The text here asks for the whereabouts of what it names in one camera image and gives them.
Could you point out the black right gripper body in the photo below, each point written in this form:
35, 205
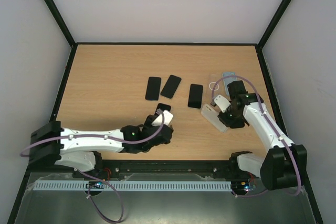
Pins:
226, 119

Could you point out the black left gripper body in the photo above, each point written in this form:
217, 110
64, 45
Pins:
148, 119

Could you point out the white phone case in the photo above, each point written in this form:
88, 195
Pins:
212, 117

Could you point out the white phone face down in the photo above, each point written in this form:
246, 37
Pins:
163, 107

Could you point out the light blue phone case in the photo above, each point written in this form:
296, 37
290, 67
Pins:
229, 78

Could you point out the clear phone case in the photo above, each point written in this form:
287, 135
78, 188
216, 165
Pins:
211, 86

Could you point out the black phone from blue case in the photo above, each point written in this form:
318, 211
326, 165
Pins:
195, 96

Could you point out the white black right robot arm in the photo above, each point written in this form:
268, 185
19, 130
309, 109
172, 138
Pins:
285, 163

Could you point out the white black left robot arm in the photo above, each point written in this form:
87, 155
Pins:
53, 144

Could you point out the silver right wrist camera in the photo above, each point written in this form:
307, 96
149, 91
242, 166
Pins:
221, 102

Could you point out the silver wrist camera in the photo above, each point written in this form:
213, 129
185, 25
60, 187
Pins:
221, 102
165, 118

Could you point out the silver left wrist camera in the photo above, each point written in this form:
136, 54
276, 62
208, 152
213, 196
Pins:
165, 118

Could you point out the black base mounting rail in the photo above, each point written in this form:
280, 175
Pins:
226, 169

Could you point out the white slotted cable duct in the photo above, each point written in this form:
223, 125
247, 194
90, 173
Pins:
76, 185

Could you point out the black enclosure frame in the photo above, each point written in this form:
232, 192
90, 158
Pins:
34, 51

